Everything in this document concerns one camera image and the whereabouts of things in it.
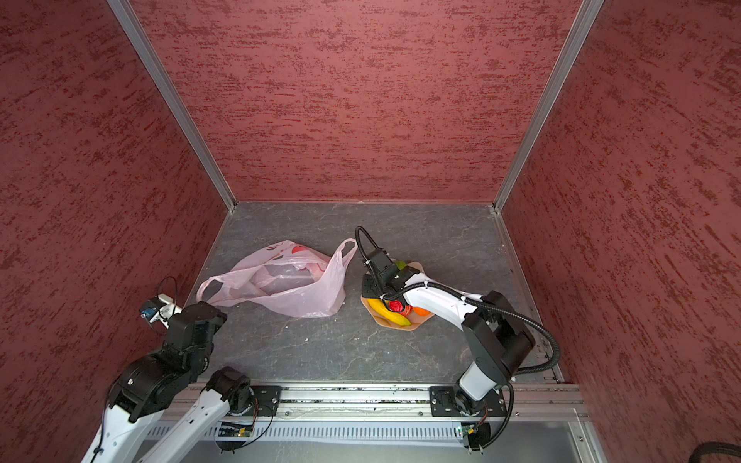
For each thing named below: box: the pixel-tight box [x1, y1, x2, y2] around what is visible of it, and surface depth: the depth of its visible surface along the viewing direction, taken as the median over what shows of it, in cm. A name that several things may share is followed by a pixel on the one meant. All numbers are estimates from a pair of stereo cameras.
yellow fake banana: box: [366, 298, 412, 327], surface depth 85 cm
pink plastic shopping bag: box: [195, 238, 358, 318], surface depth 80 cm
